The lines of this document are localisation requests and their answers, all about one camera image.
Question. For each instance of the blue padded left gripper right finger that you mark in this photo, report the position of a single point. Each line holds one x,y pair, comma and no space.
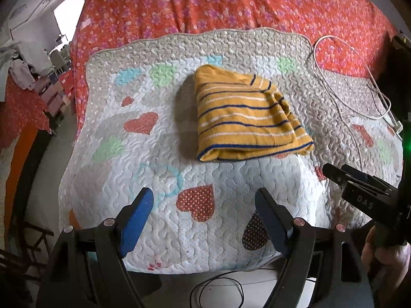
328,255

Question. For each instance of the red floral bed sheet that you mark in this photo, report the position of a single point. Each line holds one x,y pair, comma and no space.
353,36

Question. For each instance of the pile of clothes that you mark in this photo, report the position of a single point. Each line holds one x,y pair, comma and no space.
32,90

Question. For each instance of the quilted heart pattern blanket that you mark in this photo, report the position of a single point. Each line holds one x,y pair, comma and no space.
141,131

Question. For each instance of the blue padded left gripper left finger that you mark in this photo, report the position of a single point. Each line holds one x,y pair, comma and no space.
86,267

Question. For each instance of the person's right hand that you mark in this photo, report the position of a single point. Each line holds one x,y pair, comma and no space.
396,264

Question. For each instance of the yellow striped knit sweater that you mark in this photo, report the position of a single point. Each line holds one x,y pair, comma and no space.
244,116

